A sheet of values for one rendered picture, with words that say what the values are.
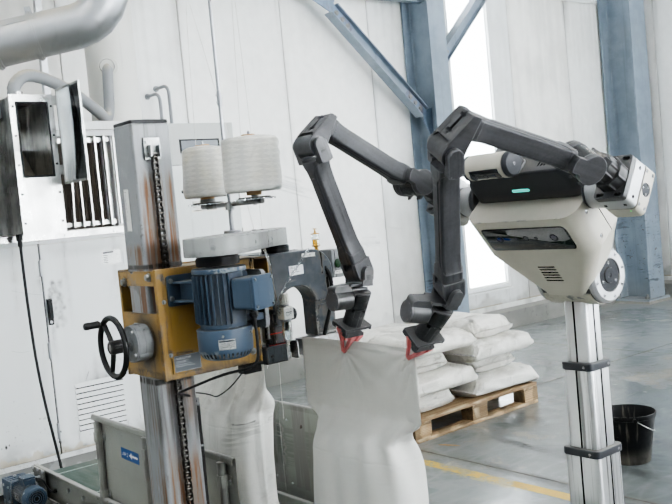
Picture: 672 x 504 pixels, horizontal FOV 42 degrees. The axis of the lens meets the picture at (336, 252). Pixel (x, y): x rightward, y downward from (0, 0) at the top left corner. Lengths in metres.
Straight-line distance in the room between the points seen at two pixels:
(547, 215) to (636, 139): 8.65
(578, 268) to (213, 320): 1.00
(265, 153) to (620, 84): 8.96
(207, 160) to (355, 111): 5.62
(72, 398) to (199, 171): 2.91
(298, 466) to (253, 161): 1.41
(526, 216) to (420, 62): 6.35
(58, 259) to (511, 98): 5.89
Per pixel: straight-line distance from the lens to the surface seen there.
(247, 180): 2.44
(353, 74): 8.30
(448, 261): 2.13
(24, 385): 5.27
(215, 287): 2.38
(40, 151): 4.99
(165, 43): 7.26
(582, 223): 2.40
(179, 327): 2.53
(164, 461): 2.63
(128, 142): 2.57
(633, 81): 10.92
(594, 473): 2.74
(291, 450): 3.46
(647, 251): 10.89
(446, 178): 2.01
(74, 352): 5.36
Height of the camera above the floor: 1.47
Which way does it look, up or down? 3 degrees down
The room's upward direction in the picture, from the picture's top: 5 degrees counter-clockwise
